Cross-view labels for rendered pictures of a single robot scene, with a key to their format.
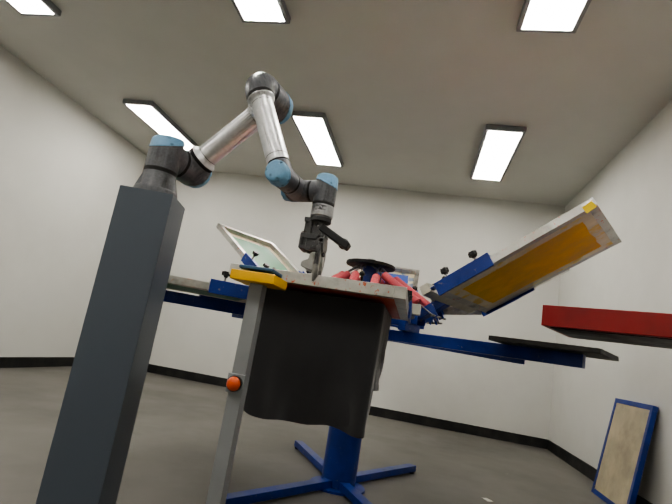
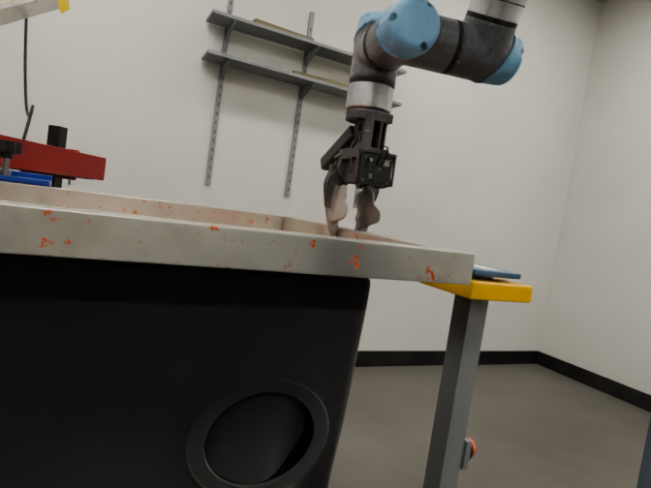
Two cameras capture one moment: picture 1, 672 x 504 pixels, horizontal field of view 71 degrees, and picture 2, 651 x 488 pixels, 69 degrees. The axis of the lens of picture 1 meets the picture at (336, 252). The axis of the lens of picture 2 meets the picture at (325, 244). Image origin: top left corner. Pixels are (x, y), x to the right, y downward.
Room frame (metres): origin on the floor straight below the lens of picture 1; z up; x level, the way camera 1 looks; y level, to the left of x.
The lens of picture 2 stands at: (2.02, 0.67, 1.03)
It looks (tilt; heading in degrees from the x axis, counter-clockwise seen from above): 4 degrees down; 233
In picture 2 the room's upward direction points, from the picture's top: 8 degrees clockwise
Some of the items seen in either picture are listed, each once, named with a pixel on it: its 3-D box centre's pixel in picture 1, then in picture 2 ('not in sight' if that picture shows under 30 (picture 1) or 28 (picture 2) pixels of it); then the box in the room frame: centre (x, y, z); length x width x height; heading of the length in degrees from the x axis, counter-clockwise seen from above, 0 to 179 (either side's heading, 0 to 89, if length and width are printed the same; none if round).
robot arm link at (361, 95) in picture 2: (321, 212); (370, 102); (1.50, 0.07, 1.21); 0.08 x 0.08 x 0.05
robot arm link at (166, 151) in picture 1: (166, 154); not in sight; (1.63, 0.67, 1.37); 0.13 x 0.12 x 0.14; 157
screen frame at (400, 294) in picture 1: (334, 296); (105, 213); (1.87, -0.02, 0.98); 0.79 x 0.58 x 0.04; 169
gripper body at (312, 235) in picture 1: (315, 236); (364, 151); (1.51, 0.07, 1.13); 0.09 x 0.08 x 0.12; 79
